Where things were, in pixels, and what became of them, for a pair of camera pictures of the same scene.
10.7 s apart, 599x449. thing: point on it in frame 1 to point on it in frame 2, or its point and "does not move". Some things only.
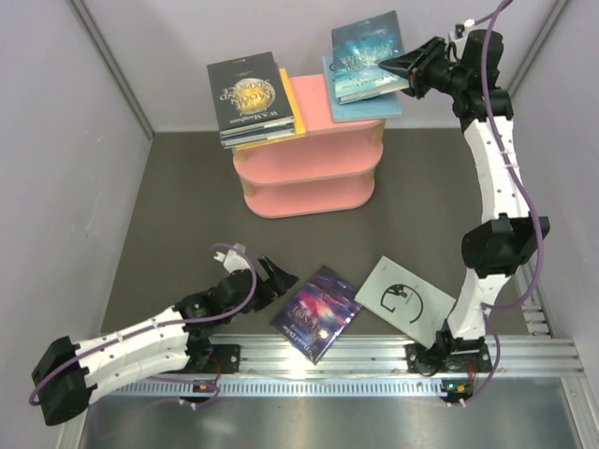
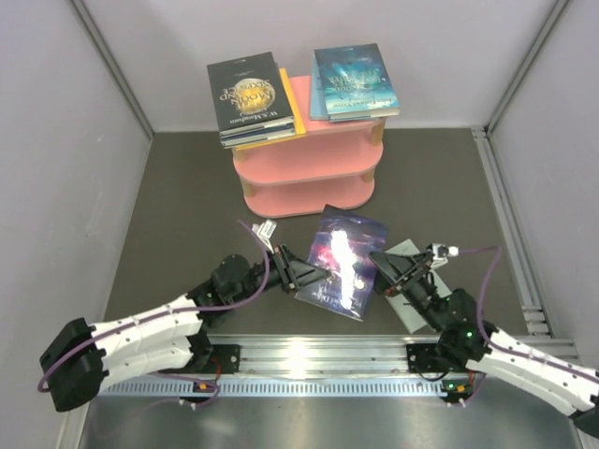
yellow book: x=299 y=125 does not move
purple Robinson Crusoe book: x=318 y=315 to x=343 y=242
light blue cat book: x=376 y=108 to x=318 y=106
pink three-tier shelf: x=330 y=169 does not move
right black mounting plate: x=454 y=358 does not move
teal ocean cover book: x=357 y=50 to x=355 y=82
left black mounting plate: x=224 y=359 does not move
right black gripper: x=416 y=65 to x=390 y=271
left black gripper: x=278 y=282 to x=293 y=271
